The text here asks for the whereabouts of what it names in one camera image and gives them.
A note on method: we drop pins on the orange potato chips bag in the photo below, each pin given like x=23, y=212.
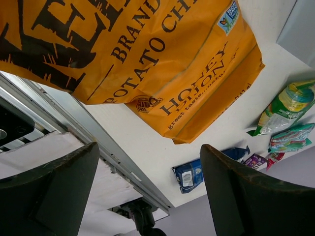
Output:
x=177, y=64

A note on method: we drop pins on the aluminium table frame rail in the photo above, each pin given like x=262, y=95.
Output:
x=55, y=110

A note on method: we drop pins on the blue snack bag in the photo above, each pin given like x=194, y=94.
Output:
x=189, y=175

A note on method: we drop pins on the purple candy packet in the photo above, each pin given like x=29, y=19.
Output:
x=255, y=161

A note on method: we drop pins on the teal candy bag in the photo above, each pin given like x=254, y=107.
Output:
x=292, y=139

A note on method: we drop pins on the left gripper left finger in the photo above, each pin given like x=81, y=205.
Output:
x=49, y=200

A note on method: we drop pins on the small red candy packet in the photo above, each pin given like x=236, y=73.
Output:
x=273, y=158

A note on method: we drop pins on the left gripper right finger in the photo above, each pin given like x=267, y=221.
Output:
x=246, y=202

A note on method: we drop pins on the green snack bag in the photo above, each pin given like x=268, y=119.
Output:
x=286, y=108

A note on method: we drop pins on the light blue paper bag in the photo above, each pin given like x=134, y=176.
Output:
x=298, y=33

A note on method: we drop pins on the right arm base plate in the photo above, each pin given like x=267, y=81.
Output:
x=141, y=212

